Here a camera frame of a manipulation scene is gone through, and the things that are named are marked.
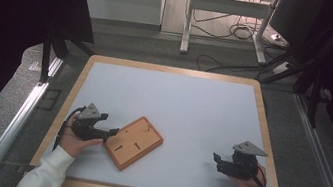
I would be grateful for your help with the wooden picture frame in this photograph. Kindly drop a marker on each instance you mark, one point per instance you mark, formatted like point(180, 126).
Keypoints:
point(132, 144)

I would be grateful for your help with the white power strip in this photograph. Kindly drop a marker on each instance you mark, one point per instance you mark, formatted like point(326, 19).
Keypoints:
point(281, 68)

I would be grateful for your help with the person's left hand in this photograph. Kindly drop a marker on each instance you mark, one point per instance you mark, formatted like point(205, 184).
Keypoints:
point(73, 144)

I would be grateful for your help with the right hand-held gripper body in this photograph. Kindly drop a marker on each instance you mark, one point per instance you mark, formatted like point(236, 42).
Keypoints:
point(242, 168)

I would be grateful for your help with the dark floor socket plate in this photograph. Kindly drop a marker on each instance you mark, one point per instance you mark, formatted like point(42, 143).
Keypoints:
point(49, 99)

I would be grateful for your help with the white power adapter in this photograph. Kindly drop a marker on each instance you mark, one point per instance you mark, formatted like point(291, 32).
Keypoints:
point(275, 36)

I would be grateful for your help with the black metal stand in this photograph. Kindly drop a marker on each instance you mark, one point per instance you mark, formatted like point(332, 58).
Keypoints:
point(315, 97)
point(45, 60)

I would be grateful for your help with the white metal desk frame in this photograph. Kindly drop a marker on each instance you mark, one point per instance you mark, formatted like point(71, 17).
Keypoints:
point(229, 6)

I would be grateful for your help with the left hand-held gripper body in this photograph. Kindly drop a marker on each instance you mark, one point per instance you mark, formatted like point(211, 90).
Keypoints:
point(84, 127)

